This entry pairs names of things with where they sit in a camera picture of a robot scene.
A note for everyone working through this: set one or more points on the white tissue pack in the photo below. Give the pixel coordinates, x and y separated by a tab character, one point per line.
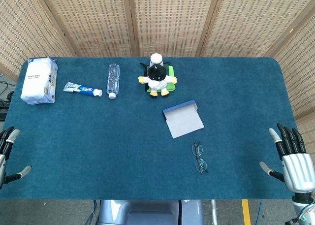
38	82

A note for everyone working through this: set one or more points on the clear plastic water bottle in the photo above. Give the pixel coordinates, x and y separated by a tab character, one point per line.
113	81

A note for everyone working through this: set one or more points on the black white plush penguin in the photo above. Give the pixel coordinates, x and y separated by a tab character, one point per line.
157	79

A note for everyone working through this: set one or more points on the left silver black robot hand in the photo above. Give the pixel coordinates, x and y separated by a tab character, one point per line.
3	166

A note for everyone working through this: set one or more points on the woven bamboo screen panel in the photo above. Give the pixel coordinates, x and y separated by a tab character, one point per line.
24	25
93	20
172	20
246	20
301	70

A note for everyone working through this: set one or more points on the grey-blue robot torso base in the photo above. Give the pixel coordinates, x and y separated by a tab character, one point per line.
147	212

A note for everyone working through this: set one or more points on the teal carpet table mat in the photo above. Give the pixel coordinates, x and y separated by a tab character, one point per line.
98	141

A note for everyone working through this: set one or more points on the black eyeglasses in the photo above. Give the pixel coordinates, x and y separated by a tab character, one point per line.
197	156

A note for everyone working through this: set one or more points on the blue white toothpaste tube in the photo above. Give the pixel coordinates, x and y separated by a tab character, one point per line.
83	89

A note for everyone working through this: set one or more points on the blue and white box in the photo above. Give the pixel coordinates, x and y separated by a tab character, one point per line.
184	122

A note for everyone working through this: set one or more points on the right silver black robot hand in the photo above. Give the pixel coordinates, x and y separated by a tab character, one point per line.
299	170

